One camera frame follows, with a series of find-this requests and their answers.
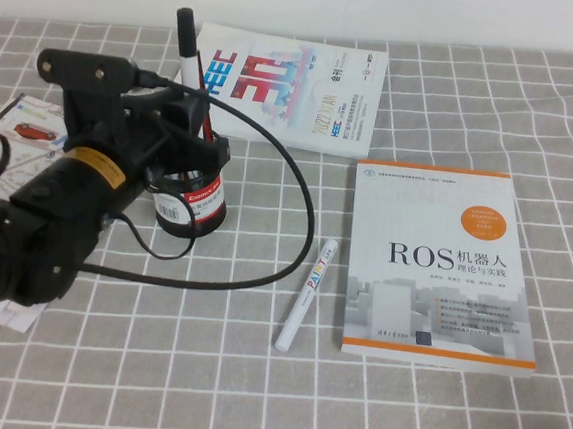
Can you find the black mesh pen holder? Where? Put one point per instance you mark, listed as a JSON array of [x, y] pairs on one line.
[[201, 217]]

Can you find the white HEEC conference book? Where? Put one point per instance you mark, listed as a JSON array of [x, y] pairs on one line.
[[297, 90]]

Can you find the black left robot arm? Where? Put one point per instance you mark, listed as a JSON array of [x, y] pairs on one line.
[[12, 251]]

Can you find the white booklet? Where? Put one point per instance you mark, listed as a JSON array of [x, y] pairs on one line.
[[16, 317]]

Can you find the white and orange ROS book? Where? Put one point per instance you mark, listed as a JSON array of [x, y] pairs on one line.
[[435, 298]]

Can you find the white paint marker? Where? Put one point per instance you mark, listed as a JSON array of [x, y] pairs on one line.
[[307, 296]]

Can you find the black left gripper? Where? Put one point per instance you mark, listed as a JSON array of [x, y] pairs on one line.
[[109, 119]]

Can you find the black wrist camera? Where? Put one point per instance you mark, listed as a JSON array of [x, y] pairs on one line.
[[78, 68]]

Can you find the white marker with black cap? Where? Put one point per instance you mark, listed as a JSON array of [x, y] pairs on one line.
[[188, 35]]

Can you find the grey checked tablecloth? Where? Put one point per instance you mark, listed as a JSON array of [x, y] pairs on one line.
[[399, 415]]

